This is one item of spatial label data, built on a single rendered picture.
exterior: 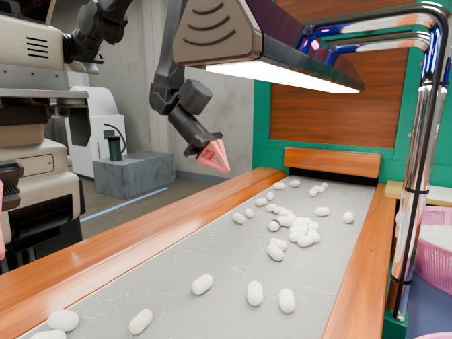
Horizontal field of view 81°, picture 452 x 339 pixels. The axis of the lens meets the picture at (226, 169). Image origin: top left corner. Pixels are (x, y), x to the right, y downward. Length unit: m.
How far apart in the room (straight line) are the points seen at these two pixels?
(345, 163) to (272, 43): 0.73
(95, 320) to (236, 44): 0.36
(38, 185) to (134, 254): 0.45
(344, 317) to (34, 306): 0.38
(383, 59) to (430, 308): 0.68
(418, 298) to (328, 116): 0.61
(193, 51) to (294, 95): 0.82
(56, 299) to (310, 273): 0.37
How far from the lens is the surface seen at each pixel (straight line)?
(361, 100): 0.98
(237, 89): 3.18
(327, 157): 0.94
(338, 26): 0.42
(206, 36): 0.23
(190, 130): 0.64
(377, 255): 0.52
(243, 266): 0.48
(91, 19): 0.91
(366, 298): 0.42
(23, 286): 0.48
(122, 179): 3.08
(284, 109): 1.05
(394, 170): 0.98
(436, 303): 0.63
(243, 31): 0.21
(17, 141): 0.92
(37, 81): 0.89
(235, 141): 3.21
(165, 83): 0.69
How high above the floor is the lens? 1.01
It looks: 14 degrees down
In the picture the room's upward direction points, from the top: straight up
